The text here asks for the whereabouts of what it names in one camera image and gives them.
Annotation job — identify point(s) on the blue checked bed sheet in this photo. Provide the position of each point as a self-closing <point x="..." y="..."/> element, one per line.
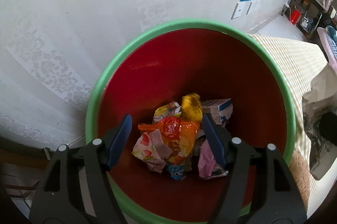
<point x="332" y="45"/>

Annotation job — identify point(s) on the red bin with green rim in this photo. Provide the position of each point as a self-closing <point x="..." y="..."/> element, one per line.
<point x="184" y="60"/>

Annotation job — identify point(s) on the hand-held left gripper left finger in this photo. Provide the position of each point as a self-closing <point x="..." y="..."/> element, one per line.
<point x="119" y="139"/>

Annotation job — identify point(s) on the white milk carton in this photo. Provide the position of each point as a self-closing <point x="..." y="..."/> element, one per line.
<point x="218" y="108"/>

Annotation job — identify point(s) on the dark wooden shelf cabinet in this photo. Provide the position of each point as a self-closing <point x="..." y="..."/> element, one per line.
<point x="312" y="1"/>

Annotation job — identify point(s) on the brown wooden furniture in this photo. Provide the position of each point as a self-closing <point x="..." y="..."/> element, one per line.
<point x="18" y="176"/>

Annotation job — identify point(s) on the white wall plug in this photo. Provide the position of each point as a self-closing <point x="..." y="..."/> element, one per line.
<point x="286" y="6"/>

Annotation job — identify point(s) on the yellow brown wrapper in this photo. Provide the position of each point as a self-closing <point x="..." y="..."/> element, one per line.
<point x="192" y="105"/>

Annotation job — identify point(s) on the pink bed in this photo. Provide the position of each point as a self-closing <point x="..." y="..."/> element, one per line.
<point x="322" y="39"/>

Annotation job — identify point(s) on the black and white wrapper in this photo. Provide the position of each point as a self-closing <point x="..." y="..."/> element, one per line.
<point x="320" y="89"/>

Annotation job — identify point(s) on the yellow snack wrapper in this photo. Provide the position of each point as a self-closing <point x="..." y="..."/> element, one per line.
<point x="165" y="110"/>

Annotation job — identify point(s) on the red bag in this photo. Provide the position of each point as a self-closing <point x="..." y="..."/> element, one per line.
<point x="295" y="16"/>

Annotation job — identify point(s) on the large white wall plate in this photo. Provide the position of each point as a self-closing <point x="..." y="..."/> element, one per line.
<point x="238" y="10"/>

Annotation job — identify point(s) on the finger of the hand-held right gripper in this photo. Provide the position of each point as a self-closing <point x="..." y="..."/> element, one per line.
<point x="330" y="127"/>

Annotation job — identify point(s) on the lilac snack wrapper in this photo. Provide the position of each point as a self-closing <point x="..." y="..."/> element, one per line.
<point x="208" y="160"/>

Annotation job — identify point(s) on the orange snack wrapper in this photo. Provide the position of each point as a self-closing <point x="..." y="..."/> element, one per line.
<point x="176" y="134"/>

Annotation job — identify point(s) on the pale pink wrapper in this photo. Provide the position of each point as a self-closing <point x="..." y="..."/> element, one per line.
<point x="148" y="149"/>

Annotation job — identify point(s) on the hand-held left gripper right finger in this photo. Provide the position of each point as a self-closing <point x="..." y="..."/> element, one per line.
<point x="214" y="139"/>

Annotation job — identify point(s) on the small white wall switch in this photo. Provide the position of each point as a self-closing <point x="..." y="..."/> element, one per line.
<point x="249" y="8"/>

